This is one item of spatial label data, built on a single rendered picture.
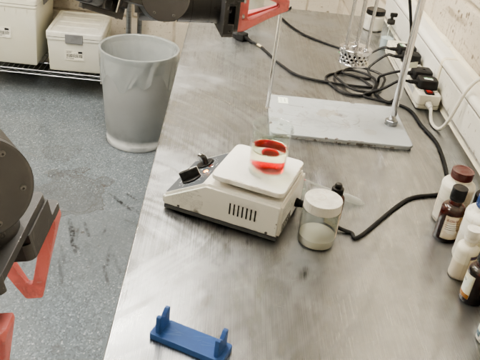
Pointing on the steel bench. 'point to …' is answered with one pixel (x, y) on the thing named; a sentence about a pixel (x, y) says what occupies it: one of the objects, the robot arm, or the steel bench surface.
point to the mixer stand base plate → (340, 122)
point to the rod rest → (189, 338)
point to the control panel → (199, 173)
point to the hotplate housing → (238, 206)
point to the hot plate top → (238, 174)
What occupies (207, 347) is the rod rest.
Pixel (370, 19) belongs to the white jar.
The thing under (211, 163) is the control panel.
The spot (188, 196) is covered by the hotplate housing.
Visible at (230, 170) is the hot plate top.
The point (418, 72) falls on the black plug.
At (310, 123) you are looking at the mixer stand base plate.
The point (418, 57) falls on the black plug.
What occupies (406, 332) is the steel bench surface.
